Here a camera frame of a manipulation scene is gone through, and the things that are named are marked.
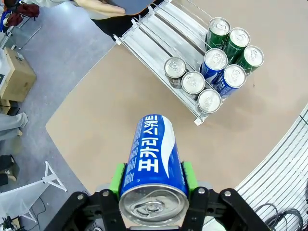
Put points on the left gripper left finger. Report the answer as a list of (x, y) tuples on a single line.
[(81, 211)]

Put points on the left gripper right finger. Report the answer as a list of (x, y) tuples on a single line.
[(216, 211)]

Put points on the blue Pocari Sweat can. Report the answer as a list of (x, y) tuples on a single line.
[(234, 75), (154, 154), (215, 59)]

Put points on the black Pepsi can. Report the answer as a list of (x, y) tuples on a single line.
[(193, 82), (209, 101), (175, 68)]

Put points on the green Chilsung cider can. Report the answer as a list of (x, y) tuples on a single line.
[(239, 37), (219, 26), (252, 55)]

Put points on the person's right hand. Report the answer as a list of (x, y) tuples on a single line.
[(101, 6)]

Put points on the white metal stand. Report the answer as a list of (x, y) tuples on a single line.
[(50, 176)]

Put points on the brown cardboard shipping box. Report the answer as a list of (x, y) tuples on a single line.
[(19, 74)]

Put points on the person in grey hoodie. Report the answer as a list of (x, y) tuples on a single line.
[(113, 26)]

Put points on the red black jacket pile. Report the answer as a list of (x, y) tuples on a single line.
[(26, 10)]

